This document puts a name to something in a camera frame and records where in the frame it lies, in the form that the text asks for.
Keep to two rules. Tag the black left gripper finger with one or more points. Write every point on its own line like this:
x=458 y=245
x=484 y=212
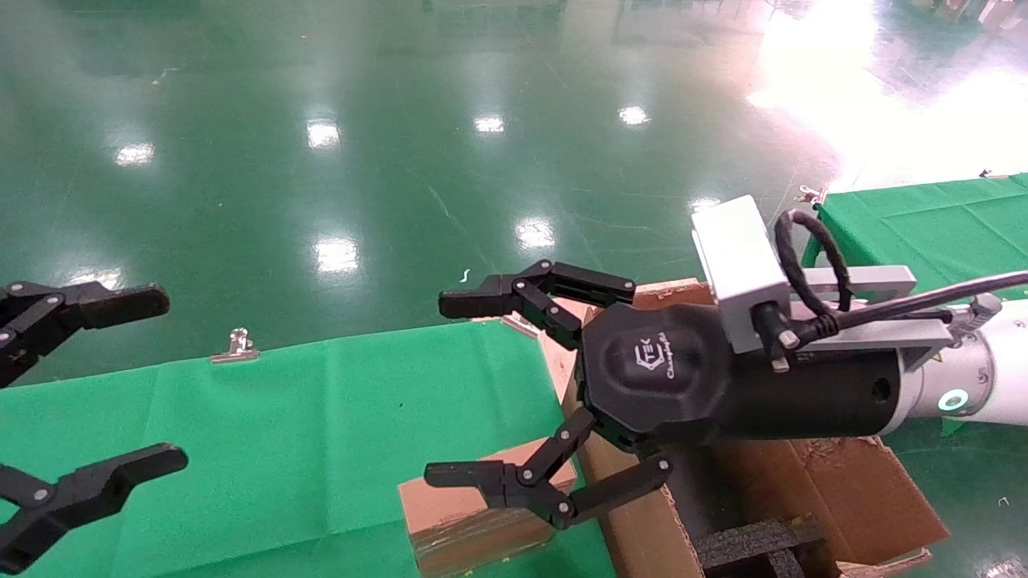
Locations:
x=96 y=486
x=112 y=303

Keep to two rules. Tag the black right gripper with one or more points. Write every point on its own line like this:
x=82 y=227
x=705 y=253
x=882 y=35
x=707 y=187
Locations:
x=666 y=369

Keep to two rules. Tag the small brown cardboard box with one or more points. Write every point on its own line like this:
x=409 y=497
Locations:
x=458 y=514

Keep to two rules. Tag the large open cardboard carton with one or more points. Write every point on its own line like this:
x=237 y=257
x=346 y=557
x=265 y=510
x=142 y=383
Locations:
x=851 y=490

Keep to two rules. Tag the metal binder clip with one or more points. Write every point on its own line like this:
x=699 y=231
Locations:
x=992 y=174
x=520 y=324
x=237 y=349
x=811 y=195

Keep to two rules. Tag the large green table cloth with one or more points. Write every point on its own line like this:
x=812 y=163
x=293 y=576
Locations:
x=281 y=433

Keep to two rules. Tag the black foam insert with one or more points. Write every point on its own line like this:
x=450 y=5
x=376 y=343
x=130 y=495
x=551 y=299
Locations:
x=747 y=542

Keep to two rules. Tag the green cloth with fold creases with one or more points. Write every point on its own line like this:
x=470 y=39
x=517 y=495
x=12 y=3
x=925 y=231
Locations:
x=923 y=225

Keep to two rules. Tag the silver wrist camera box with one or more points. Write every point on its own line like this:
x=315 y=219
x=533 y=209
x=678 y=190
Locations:
x=739 y=257

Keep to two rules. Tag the grey camera mounting bracket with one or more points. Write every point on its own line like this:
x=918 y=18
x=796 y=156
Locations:
x=875 y=281

